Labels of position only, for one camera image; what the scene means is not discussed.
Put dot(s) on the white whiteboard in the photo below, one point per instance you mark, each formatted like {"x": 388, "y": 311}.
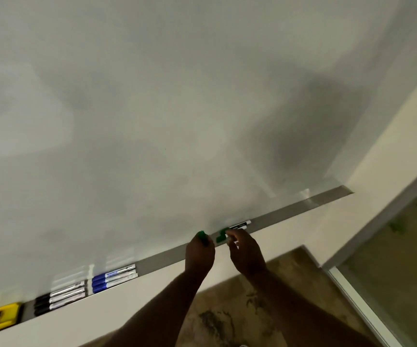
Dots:
{"x": 157, "y": 122}

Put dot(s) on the person's right fingers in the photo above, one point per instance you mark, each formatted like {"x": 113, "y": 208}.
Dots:
{"x": 233, "y": 239}

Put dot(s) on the blue whiteboard marker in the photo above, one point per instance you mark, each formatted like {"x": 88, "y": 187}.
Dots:
{"x": 120, "y": 282}
{"x": 118, "y": 277}
{"x": 116, "y": 271}

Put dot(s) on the person's left forearm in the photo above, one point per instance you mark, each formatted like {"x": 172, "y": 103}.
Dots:
{"x": 157, "y": 314}

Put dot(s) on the person's left fingers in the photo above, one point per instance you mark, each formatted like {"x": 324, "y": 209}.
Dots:
{"x": 202, "y": 240}

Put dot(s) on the green whiteboard marker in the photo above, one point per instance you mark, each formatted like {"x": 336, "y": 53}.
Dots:
{"x": 222, "y": 236}

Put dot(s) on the green marker cap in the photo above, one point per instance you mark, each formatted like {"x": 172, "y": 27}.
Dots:
{"x": 203, "y": 237}

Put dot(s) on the person's left hand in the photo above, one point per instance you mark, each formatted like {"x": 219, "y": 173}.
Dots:
{"x": 199, "y": 258}

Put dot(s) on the grey metal marker tray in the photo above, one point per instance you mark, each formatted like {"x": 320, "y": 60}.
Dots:
{"x": 284, "y": 211}

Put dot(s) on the black whiteboard marker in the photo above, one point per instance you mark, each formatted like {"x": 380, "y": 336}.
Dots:
{"x": 65, "y": 295}
{"x": 67, "y": 301}
{"x": 64, "y": 289}

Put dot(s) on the person's right forearm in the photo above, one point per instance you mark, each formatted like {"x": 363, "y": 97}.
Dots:
{"x": 295, "y": 314}

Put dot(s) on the person's right hand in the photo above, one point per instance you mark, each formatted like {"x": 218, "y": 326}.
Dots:
{"x": 247, "y": 254}

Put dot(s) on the glass door with frame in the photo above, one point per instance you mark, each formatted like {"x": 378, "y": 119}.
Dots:
{"x": 396, "y": 271}

